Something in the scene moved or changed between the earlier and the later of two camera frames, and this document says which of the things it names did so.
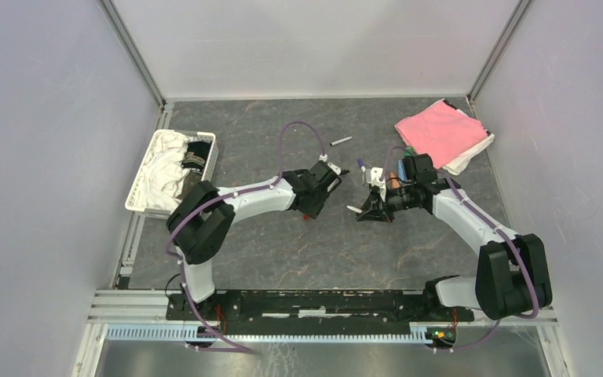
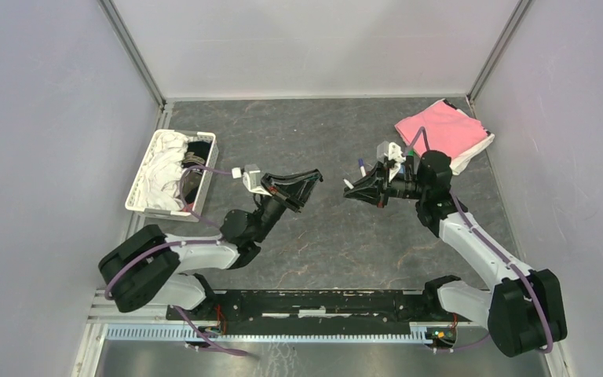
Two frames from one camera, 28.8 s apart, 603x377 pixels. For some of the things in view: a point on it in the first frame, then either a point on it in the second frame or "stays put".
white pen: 334,143 -> 348,184
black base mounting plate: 315,309 stays put
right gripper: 376,214 -> 367,190
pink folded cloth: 440,132 stays put
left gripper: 314,211 -> 301,185
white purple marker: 361,164 stays put
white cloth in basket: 163,178 stays put
